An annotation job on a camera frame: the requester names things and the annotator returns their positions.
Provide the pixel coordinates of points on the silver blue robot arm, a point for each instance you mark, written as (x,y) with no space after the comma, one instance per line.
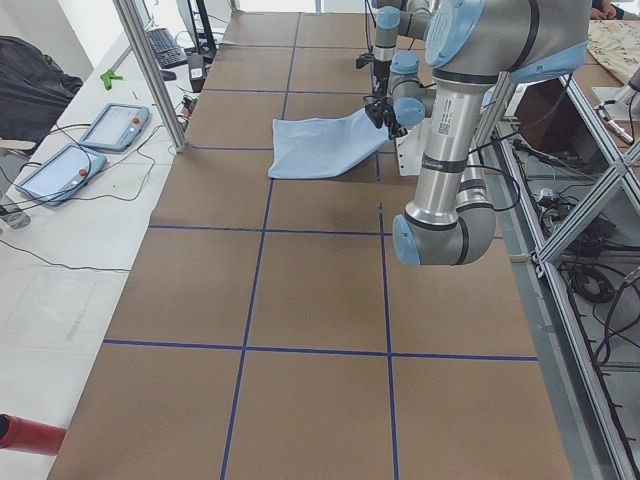
(395,19)
(469,43)

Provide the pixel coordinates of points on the aluminium truss frame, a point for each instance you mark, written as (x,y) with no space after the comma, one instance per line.
(577,225)

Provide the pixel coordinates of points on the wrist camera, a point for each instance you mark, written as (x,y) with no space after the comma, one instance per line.
(364,60)
(376,113)

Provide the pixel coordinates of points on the blue teach pendant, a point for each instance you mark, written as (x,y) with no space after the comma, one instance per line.
(115,127)
(61,176)

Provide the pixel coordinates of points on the red cylinder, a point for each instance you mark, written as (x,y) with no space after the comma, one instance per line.
(28,436)

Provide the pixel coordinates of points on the light blue t-shirt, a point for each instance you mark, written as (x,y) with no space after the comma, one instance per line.
(321,148)

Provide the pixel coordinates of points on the black power adapter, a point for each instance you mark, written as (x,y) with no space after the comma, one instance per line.
(197,72)

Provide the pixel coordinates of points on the aluminium frame post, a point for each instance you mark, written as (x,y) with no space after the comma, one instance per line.
(134,30)

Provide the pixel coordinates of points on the green plastic clamp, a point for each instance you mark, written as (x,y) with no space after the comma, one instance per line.
(108,78)

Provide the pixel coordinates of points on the near blue teach pendant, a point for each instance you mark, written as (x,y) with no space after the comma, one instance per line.
(61,176)

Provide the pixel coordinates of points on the black bag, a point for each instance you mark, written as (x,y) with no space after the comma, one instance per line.
(35,91)

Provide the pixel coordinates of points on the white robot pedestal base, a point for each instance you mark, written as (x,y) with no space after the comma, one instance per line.
(410,149)

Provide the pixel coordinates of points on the black keyboard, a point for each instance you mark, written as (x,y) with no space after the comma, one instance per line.
(166,50)

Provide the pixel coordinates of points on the far blue teach pendant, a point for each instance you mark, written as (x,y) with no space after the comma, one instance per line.
(115,127)

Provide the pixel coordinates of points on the floral patterned cloth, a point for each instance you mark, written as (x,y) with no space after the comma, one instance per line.
(614,44)

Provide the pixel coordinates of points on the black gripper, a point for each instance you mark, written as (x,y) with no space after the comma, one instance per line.
(385,118)
(382,83)

